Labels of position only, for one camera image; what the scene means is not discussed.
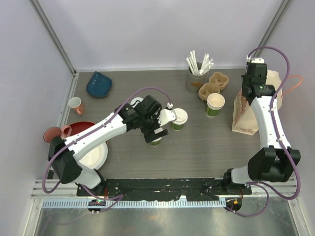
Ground white plastic lid stack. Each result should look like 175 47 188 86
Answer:
130 97 143 107

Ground green paper cup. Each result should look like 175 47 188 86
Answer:
172 122 185 131
149 137 162 147

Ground brown pulp cup carrier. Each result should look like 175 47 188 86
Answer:
198 72 229 101

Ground white plastic cup lid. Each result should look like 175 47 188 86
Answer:
173 108 188 125

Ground bear print paper bag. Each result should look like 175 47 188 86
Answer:
231 70 304 136

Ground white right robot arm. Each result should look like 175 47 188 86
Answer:
222 58 301 194

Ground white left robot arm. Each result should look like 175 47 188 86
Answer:
48 95 176 196

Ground stacked green paper cups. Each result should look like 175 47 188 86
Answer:
206 93 225 118

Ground blue ceramic dish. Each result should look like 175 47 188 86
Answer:
86 71 113 98

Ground grey straw holder cup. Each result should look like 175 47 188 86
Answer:
185 68 206 93

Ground white paper plate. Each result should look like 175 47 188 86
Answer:
79 142 108 170

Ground small pink cup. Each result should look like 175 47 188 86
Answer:
68 97 85 115

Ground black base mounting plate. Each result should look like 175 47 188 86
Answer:
90 178 252 202

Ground pink floral mug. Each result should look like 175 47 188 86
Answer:
43 125 72 143

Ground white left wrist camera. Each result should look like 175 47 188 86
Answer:
157 102 177 127

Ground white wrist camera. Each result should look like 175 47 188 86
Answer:
157 102 177 127
246 55 265 65

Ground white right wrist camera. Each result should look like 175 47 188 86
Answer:
246 55 265 65

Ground white slotted cable duct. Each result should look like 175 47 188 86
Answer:
42 197 226 209

